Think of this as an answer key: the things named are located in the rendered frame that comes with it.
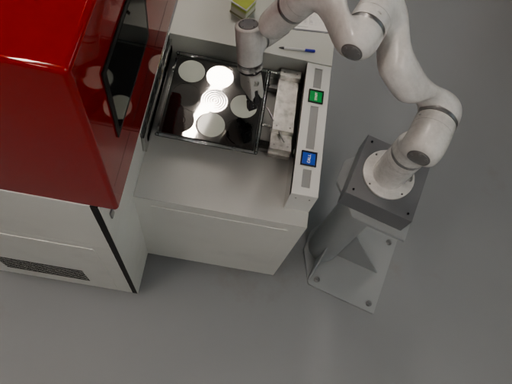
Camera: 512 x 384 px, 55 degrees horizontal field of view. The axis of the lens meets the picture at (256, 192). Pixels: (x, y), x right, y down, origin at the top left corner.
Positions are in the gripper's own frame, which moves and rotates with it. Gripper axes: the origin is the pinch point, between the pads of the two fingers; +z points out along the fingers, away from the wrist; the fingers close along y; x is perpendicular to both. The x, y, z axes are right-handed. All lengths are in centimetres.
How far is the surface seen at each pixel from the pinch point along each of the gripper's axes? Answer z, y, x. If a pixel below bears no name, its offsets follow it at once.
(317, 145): 9.6, -19.9, -16.2
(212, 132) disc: 7.9, 0.9, 15.1
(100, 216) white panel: -8, -34, 59
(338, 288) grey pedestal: 113, -27, -33
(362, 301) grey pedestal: 116, -37, -41
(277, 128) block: 9.9, -5.5, -7.7
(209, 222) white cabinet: 35.5, -16.5, 25.7
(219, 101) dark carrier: 4.5, 11.6, 8.0
